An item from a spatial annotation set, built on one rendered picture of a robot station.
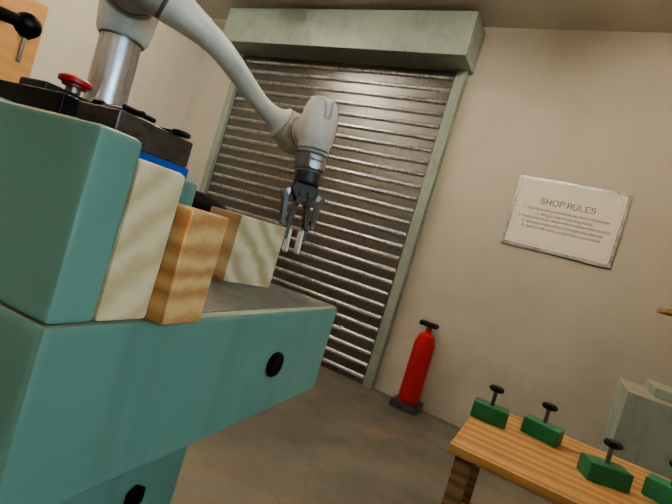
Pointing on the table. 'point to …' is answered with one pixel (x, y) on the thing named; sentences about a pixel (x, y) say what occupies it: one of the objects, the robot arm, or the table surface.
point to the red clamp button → (75, 81)
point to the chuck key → (126, 110)
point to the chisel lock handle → (27, 27)
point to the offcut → (248, 249)
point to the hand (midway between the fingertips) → (292, 241)
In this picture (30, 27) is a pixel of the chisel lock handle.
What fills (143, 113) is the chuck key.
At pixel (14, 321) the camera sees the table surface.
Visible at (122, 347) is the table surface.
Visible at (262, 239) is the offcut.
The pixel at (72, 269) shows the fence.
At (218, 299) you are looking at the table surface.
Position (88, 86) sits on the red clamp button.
